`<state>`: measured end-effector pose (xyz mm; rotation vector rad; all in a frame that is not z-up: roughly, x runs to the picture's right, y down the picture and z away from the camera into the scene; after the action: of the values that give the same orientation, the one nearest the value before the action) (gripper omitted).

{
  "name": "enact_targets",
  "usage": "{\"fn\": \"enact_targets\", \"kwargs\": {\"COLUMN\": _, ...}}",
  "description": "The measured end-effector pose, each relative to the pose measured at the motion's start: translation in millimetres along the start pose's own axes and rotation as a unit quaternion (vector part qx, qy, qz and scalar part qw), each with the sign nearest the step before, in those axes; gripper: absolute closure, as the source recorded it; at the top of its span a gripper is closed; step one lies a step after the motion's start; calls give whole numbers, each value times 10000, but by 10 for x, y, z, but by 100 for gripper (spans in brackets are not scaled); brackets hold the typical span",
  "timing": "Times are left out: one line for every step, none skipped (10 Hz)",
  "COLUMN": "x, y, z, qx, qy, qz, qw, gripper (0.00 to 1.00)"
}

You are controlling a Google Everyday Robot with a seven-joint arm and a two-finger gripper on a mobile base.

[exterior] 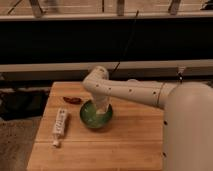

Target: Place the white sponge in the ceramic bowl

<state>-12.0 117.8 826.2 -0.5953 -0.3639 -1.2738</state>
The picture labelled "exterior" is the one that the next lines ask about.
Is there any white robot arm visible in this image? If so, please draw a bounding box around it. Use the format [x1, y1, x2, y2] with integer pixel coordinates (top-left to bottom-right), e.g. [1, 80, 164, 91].
[83, 66, 213, 171]

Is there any green ceramic bowl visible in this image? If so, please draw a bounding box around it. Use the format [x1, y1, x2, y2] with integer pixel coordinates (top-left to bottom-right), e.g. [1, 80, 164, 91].
[80, 100, 113, 129]

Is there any red chili pepper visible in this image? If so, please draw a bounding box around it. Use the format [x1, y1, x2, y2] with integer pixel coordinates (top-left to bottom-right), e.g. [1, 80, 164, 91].
[63, 97, 82, 104]

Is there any white tube with label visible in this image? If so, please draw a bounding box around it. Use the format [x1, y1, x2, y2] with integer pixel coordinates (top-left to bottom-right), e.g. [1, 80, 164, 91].
[52, 108, 68, 147]

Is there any wooden table board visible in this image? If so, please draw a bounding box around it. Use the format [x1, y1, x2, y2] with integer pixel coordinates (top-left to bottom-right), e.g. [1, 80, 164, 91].
[27, 82, 162, 171]

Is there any black cable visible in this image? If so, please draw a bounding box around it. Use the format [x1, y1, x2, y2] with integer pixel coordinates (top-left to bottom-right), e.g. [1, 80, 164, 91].
[110, 9, 140, 77]

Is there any grey metal rail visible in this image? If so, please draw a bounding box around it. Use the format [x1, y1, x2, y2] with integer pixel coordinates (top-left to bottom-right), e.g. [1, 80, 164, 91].
[0, 10, 213, 22]

